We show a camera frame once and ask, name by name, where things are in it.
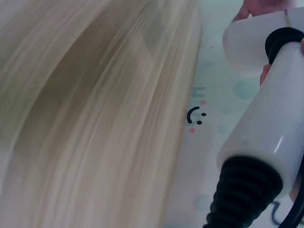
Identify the person's left fingers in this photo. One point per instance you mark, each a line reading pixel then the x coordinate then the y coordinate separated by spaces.
pixel 244 10

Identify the person's right fingers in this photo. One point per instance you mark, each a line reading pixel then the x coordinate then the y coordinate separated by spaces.
pixel 265 74

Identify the white hair dryer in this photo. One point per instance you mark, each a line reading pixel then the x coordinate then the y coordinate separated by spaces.
pixel 273 123

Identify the person's left hand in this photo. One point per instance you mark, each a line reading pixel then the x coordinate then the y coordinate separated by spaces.
pixel 261 6

